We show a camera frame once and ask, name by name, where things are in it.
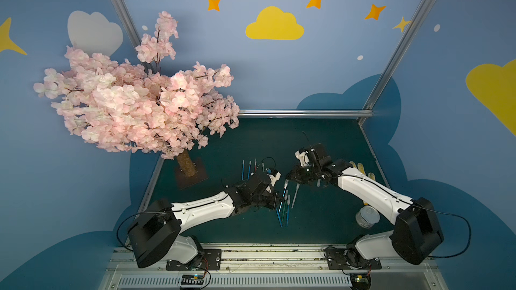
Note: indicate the horizontal aluminium frame rail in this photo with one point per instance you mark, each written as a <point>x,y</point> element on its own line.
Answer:
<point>308,114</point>

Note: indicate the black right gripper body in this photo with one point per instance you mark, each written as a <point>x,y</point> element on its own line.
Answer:
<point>304,173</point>

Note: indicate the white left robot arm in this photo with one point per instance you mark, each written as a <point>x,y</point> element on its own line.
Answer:
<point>156,232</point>

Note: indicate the right slanted aluminium frame post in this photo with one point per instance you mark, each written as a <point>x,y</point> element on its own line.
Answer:
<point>408,36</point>

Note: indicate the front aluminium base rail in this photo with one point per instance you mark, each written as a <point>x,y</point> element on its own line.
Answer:
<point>271,266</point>

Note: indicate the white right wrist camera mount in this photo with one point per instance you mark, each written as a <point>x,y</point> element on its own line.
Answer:
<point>303,157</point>

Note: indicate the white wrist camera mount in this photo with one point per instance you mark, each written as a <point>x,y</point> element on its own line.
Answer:
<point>303,157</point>
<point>274,176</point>

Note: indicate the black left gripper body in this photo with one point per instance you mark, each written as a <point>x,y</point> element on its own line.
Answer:
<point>268,193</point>

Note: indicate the left slanted aluminium frame post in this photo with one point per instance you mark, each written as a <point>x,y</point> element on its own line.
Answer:
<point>127,21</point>

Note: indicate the slanted aluminium frame post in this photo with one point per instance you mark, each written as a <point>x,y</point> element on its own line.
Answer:
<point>408,36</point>
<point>127,21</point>

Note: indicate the short blue carving knife capped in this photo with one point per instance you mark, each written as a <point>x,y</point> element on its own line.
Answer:
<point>278,212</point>

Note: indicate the yellow work glove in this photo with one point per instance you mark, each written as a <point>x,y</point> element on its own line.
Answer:
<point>361,172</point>

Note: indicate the right round green circuit board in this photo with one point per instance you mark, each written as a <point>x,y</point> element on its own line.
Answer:
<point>360,282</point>

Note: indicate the dark square tree base plate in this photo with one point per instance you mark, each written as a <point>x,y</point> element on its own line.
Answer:
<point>184,182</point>

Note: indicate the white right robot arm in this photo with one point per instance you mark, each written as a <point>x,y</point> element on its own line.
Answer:
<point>416,230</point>

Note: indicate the pink artificial blossom tree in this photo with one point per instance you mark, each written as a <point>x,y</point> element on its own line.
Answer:
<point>124,107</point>

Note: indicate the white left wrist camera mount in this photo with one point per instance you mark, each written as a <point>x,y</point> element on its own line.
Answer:
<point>274,176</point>

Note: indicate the left green circuit board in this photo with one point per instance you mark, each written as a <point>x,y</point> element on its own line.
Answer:
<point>192,281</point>

